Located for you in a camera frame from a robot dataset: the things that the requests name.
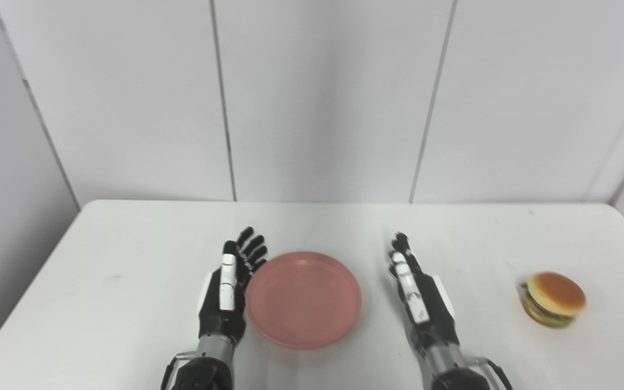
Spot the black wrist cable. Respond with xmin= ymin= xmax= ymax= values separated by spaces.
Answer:
xmin=160 ymin=352 xmax=196 ymax=390
xmin=469 ymin=357 xmax=514 ymax=390

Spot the toy hamburger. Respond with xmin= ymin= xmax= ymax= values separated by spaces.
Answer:
xmin=519 ymin=271 xmax=587 ymax=328

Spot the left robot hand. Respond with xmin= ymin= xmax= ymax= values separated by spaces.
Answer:
xmin=197 ymin=226 xmax=268 ymax=346

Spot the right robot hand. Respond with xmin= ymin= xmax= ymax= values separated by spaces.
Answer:
xmin=388 ymin=233 xmax=460 ymax=355

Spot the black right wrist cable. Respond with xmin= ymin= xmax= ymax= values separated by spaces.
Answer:
xmin=469 ymin=357 xmax=514 ymax=390

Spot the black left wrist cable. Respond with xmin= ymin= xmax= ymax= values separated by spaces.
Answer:
xmin=160 ymin=352 xmax=196 ymax=390

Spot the pink plate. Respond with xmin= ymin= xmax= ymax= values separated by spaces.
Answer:
xmin=245 ymin=251 xmax=362 ymax=350

